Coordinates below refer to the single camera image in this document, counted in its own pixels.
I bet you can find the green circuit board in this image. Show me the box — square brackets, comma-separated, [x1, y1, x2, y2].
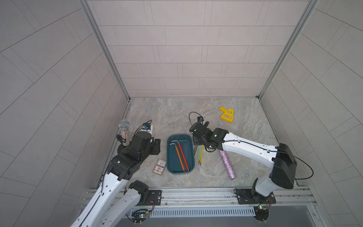
[131, 209, 152, 223]
[253, 206, 269, 223]

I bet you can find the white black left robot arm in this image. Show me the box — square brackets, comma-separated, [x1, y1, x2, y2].
[72, 131, 161, 227]

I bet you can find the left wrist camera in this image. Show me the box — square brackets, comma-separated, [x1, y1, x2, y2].
[141, 123, 153, 134]

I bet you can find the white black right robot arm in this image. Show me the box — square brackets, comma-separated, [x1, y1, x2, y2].
[189, 122, 301, 203]

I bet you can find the purple glitter microphone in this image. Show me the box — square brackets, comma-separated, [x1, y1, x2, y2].
[219, 150, 236, 180]

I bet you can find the yellow plastic triangle tool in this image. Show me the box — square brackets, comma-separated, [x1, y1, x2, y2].
[219, 107, 234, 123]

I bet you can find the aluminium front rail frame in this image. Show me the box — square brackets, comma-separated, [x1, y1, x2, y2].
[81, 186, 327, 227]

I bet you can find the yellow-handled hex key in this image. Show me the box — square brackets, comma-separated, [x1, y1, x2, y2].
[199, 145, 204, 166]

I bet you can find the red-handled hex key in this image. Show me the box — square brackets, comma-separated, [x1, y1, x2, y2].
[172, 140, 190, 171]

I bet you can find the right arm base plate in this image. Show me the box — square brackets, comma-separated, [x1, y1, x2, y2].
[233, 188, 276, 205]

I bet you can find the small clear card packet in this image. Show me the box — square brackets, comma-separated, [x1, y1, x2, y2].
[152, 159, 166, 176]

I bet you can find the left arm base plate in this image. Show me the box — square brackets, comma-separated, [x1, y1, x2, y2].
[137, 190, 162, 206]

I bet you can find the right green circuit board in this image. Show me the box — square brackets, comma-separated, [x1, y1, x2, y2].
[253, 206, 269, 223]

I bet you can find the orange-handled hex key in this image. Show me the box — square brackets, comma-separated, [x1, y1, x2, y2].
[167, 143, 185, 174]

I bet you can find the left green circuit board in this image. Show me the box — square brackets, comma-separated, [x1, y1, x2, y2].
[131, 209, 152, 223]

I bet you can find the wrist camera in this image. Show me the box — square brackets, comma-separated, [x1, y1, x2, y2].
[197, 116, 204, 124]
[141, 123, 153, 134]

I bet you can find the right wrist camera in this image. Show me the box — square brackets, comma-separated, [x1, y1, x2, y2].
[197, 116, 204, 124]

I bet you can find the teal plastic storage box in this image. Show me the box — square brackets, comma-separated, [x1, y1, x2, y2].
[167, 134, 195, 175]

